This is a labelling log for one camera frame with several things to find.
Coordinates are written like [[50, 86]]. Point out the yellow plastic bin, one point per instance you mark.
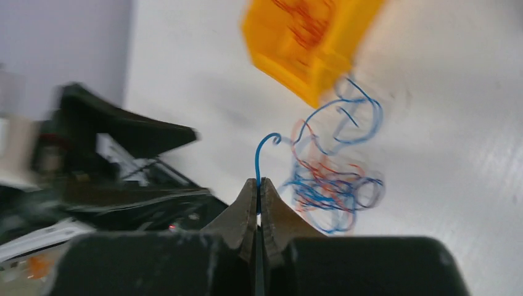
[[308, 74]]

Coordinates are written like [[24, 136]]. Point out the red orange cable clump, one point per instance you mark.
[[310, 20]]

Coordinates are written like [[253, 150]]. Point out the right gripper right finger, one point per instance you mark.
[[280, 224]]

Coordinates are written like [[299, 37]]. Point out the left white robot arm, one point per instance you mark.
[[33, 220]]

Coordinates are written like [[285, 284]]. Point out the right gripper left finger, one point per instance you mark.
[[237, 224]]

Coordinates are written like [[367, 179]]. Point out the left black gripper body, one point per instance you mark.
[[105, 162]]

